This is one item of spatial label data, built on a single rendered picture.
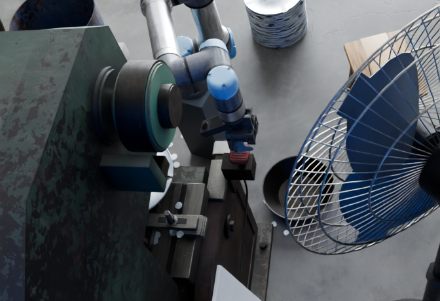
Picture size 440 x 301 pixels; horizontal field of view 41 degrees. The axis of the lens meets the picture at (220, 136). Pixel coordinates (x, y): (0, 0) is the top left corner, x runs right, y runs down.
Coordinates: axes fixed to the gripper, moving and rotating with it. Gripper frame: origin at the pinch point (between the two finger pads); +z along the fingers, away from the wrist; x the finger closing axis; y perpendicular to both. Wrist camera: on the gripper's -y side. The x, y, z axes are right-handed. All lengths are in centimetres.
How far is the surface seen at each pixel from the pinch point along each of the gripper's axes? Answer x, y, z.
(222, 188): -6.3, -6.5, 13.5
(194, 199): -13.6, -13.1, 7.2
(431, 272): -37, 52, -8
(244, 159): -2.5, 2.0, 1.7
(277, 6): 110, -5, 53
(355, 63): 68, 32, 45
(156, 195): -16.7, -22.0, -0.5
